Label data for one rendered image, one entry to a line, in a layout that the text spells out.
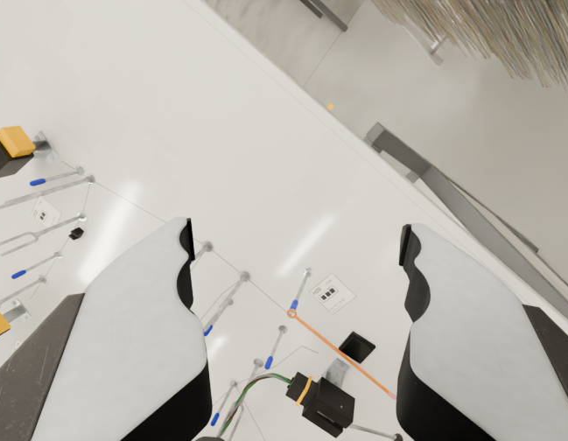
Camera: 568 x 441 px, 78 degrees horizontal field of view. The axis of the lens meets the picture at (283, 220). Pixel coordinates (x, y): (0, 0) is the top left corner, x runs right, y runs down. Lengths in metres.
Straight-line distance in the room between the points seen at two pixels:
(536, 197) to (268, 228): 1.39
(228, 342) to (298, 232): 0.24
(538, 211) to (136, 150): 1.51
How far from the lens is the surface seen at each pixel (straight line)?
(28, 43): 0.66
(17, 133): 0.60
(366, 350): 0.56
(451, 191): 0.92
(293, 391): 0.54
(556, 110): 1.91
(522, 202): 1.76
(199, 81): 0.50
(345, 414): 0.53
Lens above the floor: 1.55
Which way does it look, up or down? 35 degrees down
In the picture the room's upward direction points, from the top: 67 degrees counter-clockwise
